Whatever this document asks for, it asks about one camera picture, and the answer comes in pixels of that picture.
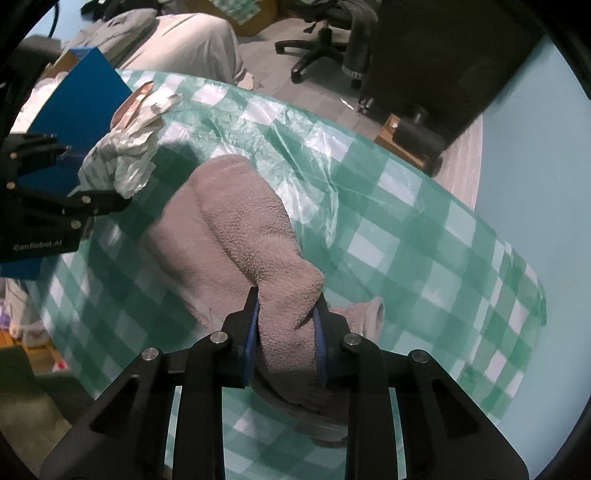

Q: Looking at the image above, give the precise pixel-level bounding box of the green checkered cloth cover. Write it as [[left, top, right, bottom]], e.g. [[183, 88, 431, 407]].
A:
[[203, 0, 260, 24]]

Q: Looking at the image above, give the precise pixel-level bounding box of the blue-rimmed cardboard box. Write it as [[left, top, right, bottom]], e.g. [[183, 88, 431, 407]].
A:
[[14, 46, 134, 195]]

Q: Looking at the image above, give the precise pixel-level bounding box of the white and pink cloth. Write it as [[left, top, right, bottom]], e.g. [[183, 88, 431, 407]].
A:
[[76, 80, 182, 200]]

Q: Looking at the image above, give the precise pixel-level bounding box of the green checkered tablecloth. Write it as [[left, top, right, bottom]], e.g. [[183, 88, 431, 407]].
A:
[[25, 69, 549, 480]]

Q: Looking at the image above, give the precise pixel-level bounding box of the dark grey clothing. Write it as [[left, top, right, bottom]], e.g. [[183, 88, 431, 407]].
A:
[[344, 0, 380, 89]]

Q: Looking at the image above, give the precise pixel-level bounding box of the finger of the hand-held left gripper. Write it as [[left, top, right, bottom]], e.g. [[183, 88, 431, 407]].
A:
[[8, 132, 73, 162], [18, 188, 133, 232]]

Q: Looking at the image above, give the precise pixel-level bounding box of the small wooden box with black device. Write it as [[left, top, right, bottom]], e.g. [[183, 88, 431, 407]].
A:
[[373, 113, 445, 177]]

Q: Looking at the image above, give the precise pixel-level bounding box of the grey mat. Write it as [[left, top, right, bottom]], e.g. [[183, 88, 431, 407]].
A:
[[434, 113, 486, 214]]

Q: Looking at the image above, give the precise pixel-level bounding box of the black office chair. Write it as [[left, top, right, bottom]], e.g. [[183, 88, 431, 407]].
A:
[[274, 0, 379, 90]]

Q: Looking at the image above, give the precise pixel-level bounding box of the dark green cloth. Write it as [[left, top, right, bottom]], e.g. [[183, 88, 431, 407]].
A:
[[0, 344, 95, 462]]

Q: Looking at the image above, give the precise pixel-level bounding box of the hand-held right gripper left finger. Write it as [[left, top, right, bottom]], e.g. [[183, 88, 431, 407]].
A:
[[39, 286, 262, 480]]

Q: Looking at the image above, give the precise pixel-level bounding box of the black fabric wardrobe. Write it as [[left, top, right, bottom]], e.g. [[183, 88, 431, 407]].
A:
[[360, 0, 546, 154]]

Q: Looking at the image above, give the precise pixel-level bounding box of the brown fleece towel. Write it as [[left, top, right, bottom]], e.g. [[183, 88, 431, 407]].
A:
[[143, 154, 386, 416]]

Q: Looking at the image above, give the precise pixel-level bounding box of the bed with grey sheet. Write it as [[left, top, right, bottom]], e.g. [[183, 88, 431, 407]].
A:
[[115, 13, 247, 89]]

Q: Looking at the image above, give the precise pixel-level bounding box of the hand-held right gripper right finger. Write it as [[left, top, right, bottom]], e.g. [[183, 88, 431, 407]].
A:
[[314, 295, 529, 480]]

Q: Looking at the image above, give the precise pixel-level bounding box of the black cylindrical device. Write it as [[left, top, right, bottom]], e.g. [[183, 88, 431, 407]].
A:
[[394, 105, 447, 161]]

